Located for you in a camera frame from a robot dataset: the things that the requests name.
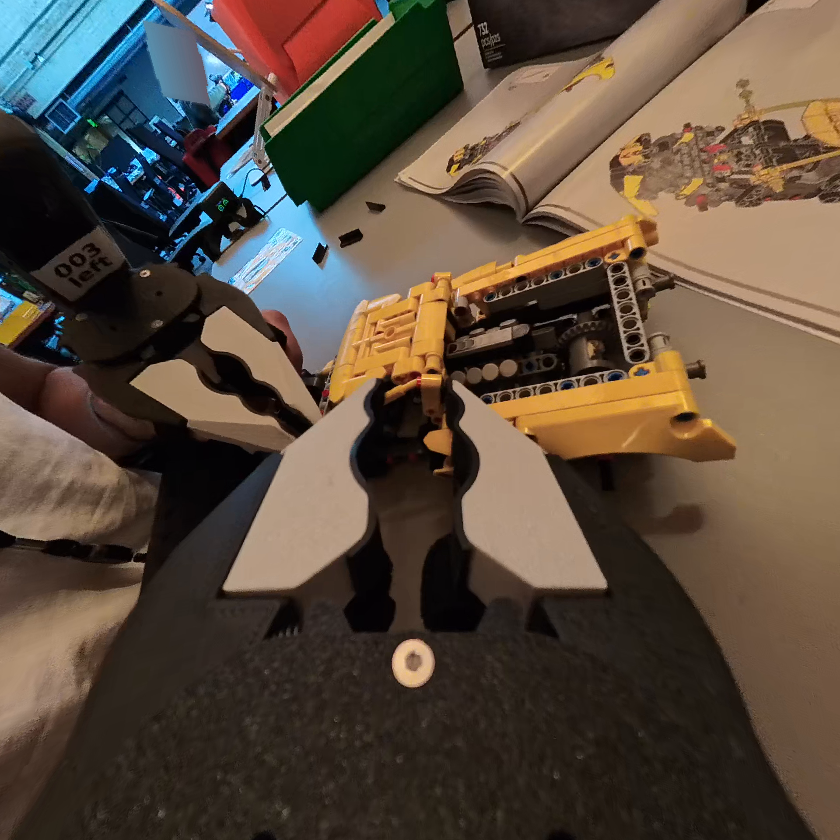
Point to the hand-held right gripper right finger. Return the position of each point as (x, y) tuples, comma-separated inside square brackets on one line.
[(531, 525)]

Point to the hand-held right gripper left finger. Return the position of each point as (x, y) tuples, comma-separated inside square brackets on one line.
[(295, 525)]

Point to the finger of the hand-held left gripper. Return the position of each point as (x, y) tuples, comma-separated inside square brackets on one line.
[(197, 407), (262, 354)]

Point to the yellow toy brick car model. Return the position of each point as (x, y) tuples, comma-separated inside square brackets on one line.
[(590, 400)]

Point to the instruction booklet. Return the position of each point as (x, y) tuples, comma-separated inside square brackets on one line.
[(722, 216)]

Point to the person's left forearm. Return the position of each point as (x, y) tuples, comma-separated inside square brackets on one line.
[(65, 400)]

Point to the grey desk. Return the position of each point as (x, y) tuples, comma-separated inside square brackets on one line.
[(754, 558)]

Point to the person's left hand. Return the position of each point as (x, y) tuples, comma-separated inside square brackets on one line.
[(287, 334)]

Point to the yellow sticker sheet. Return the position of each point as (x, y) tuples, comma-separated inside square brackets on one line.
[(266, 261)]

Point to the black office chair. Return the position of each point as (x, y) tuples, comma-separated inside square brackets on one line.
[(210, 229)]

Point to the yellow box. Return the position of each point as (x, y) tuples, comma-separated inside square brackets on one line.
[(19, 321)]

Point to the small black device green lights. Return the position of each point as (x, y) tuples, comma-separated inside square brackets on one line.
[(220, 202)]

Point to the red office chair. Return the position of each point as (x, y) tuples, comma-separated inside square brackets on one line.
[(207, 154)]

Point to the green plastic bin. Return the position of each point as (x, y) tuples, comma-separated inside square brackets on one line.
[(367, 118)]

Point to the person's white shirt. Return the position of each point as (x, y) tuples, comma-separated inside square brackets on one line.
[(52, 623)]

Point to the orange plastic bin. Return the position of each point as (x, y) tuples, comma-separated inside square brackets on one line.
[(289, 33)]

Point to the black toy set box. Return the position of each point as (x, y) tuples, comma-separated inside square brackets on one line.
[(558, 29)]

